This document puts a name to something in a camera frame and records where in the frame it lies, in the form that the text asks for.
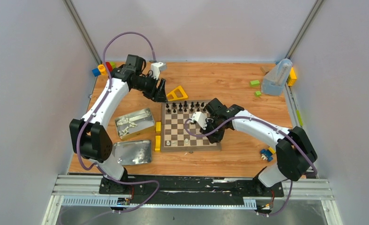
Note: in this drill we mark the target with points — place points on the blue cube block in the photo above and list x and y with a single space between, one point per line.
96 72

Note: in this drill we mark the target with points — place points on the red cylinder block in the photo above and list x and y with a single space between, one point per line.
109 66

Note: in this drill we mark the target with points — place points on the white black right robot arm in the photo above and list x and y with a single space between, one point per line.
294 151

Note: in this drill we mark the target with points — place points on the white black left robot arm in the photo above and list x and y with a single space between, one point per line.
89 135

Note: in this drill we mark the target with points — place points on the gold tin with white pieces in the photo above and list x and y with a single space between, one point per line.
135 123

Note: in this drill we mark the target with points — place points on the silver tin lid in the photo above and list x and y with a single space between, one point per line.
132 152

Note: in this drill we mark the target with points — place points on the black chess pieces row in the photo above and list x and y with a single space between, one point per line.
184 107

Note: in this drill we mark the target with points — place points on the yellow triangle frame block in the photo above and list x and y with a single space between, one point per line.
176 94

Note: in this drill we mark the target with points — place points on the yellow blue toy car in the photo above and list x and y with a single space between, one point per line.
267 154

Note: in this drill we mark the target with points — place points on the green rectangular block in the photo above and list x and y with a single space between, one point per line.
254 83

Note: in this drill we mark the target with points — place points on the yellow block at right wall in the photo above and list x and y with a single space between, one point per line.
292 78

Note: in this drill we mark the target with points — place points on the yellow arch block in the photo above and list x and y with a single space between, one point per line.
157 143

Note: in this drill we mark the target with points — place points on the clear blue plastic container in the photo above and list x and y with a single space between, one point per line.
274 81

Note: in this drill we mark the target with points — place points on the green block at corner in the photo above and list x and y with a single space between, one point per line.
113 65

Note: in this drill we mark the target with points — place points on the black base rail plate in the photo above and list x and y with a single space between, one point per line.
189 190

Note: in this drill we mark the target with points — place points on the wooden chess board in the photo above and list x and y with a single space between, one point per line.
173 128

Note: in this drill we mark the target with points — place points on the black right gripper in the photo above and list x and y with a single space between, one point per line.
215 138

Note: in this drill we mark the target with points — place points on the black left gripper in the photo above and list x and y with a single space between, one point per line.
155 90

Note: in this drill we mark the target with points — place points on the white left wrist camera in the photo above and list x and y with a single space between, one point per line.
157 68

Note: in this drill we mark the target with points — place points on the yellow cylinder block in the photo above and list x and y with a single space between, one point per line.
102 69

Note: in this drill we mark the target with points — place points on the small yellow rectangular block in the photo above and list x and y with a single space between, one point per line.
158 127

